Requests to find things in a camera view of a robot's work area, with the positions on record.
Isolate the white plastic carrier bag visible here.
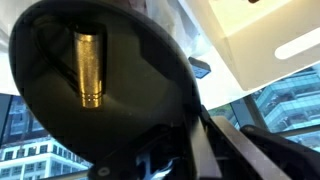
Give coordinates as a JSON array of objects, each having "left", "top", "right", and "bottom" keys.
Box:
[{"left": 0, "top": 0, "right": 214, "bottom": 61}]

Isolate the white plastic basket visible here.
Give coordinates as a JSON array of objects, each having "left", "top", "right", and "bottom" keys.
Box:
[{"left": 178, "top": 0, "right": 320, "bottom": 91}]

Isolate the black bowl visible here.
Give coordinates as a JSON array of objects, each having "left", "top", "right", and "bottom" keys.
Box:
[{"left": 9, "top": 0, "right": 200, "bottom": 163}]

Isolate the small grey square block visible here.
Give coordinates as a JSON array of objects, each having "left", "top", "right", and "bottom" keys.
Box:
[{"left": 188, "top": 57, "right": 211, "bottom": 79}]

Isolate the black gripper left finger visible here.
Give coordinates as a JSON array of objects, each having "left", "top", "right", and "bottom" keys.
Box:
[{"left": 186, "top": 106, "right": 222, "bottom": 180}]

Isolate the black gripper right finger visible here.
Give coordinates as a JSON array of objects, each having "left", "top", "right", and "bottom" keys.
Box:
[{"left": 212, "top": 116, "right": 291, "bottom": 180}]

